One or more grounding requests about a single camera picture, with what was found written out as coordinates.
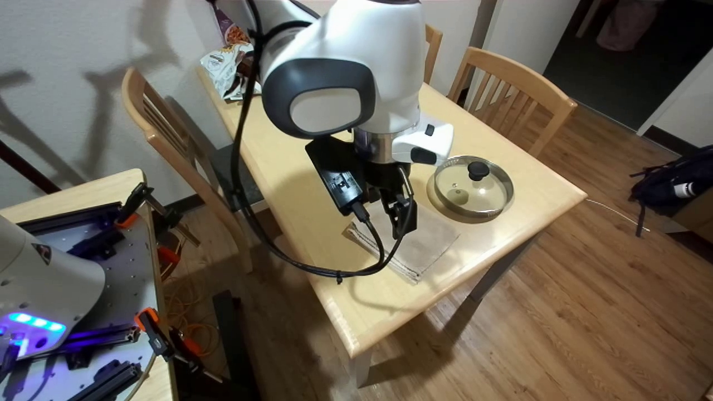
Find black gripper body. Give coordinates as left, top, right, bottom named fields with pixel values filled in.
left=362, top=163, right=409, bottom=203

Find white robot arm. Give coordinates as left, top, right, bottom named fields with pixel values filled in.
left=233, top=0, right=455, bottom=236

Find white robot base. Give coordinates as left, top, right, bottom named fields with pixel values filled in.
left=0, top=216, right=106, bottom=358

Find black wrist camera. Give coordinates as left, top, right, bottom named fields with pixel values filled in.
left=306, top=139, right=365, bottom=216

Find wooden chair with grey seat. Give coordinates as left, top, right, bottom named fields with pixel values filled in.
left=119, top=66, right=277, bottom=275

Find crumpled snack bag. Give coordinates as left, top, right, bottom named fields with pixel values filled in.
left=200, top=43, right=261, bottom=102

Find orange black clamp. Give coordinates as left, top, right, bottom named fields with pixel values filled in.
left=133, top=307, right=220, bottom=383

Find wooden chair near lid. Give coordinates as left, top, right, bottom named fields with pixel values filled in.
left=447, top=47, right=577, bottom=157

